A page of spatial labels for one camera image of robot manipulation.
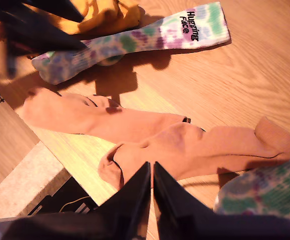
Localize pink sock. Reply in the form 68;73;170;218
98;116;290;188
22;92;192;143

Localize pastel tie-dye sock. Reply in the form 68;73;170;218
213;134;290;221
31;1;232;86

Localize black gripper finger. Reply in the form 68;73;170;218
152;161;218;240
0;4;88;55
94;161;152;224
22;0;85;23

